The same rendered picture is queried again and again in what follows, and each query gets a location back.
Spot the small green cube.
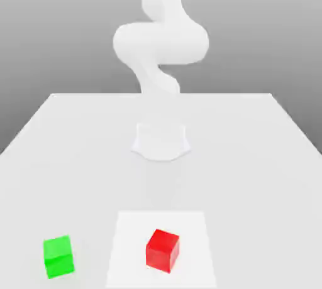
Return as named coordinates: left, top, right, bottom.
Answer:
left=42, top=234, right=75, bottom=280

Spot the small red cube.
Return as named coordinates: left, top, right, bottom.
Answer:
left=145, top=228, right=180, bottom=275

